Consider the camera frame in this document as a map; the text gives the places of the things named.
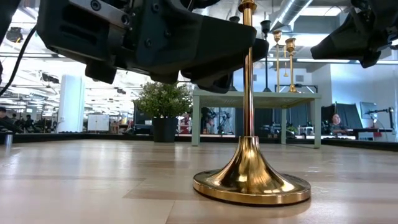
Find green potted plant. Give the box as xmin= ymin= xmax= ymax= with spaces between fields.
xmin=132 ymin=81 xmax=193 ymax=143

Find black camera tripod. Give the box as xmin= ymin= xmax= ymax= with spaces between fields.
xmin=217 ymin=110 xmax=233 ymax=135

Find brass hanging pendant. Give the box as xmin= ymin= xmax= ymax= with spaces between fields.
xmin=282 ymin=45 xmax=289 ymax=78

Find short gold candlestick holder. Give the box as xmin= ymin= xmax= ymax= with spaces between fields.
xmin=285 ymin=37 xmax=299 ymax=94

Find green mesh metal shelf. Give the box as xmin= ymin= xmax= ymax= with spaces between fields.
xmin=191 ymin=90 xmax=323 ymax=149

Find gray desktop monitor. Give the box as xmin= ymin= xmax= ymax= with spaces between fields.
xmin=360 ymin=101 xmax=378 ymax=121

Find white pillar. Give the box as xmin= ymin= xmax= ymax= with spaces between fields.
xmin=57 ymin=74 xmax=87 ymax=134

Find slim gold candlestick holder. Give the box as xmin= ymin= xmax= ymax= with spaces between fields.
xmin=272 ymin=30 xmax=283 ymax=93

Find black partition panel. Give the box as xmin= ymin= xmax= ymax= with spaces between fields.
xmin=321 ymin=103 xmax=363 ymax=136

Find white cabinet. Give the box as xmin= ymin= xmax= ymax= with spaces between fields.
xmin=86 ymin=114 xmax=110 ymax=132

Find tall gold candlestick holder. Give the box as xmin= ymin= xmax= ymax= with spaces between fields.
xmin=192 ymin=0 xmax=312 ymax=206

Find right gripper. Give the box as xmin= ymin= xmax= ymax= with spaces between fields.
xmin=310 ymin=0 xmax=398 ymax=69

